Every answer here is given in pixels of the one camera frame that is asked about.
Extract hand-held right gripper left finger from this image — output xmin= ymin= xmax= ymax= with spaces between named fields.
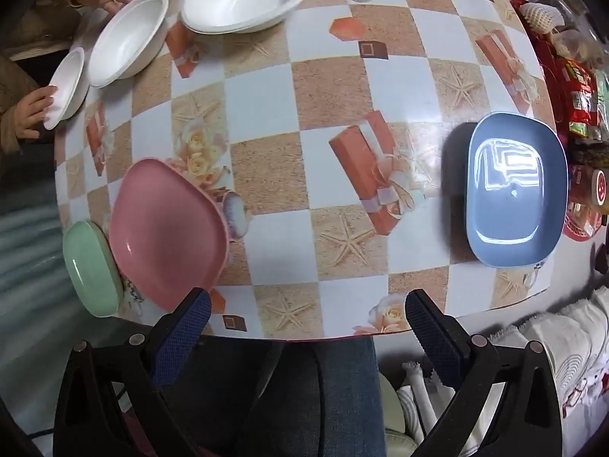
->
xmin=53 ymin=287 xmax=212 ymax=457

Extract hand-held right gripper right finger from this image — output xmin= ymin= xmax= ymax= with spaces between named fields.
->
xmin=404 ymin=288 xmax=564 ymax=457

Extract pink plate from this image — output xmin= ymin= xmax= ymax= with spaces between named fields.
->
xmin=108 ymin=157 xmax=230 ymax=312

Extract green plate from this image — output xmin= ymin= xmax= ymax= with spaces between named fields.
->
xmin=62 ymin=219 xmax=125 ymax=319

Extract blue plate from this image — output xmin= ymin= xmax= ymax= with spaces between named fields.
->
xmin=464 ymin=111 xmax=569 ymax=268

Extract small white bowl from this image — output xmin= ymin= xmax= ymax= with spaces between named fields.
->
xmin=43 ymin=47 xmax=90 ymax=130

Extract medium white bowl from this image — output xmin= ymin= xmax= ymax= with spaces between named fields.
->
xmin=88 ymin=0 xmax=170 ymax=89

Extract pale green cushion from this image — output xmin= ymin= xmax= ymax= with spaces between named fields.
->
xmin=379 ymin=375 xmax=419 ymax=457

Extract person's legs in jeans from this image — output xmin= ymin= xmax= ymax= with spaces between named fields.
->
xmin=157 ymin=337 xmax=387 ymax=457

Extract white patterned blanket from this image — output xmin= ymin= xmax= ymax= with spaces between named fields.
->
xmin=490 ymin=287 xmax=609 ymax=457

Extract pale green cloth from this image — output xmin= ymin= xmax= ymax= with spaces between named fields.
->
xmin=0 ymin=194 xmax=65 ymax=344

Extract jar with red lid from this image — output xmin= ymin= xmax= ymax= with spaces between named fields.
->
xmin=591 ymin=168 xmax=609 ymax=206

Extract printed checkered tablecloth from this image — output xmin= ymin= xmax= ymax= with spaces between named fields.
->
xmin=54 ymin=0 xmax=572 ymax=344

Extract red snack packets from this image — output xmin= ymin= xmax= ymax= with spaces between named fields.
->
xmin=537 ymin=33 xmax=609 ymax=141

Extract white foam fruit net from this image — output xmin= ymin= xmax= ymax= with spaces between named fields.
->
xmin=518 ymin=1 xmax=565 ymax=35

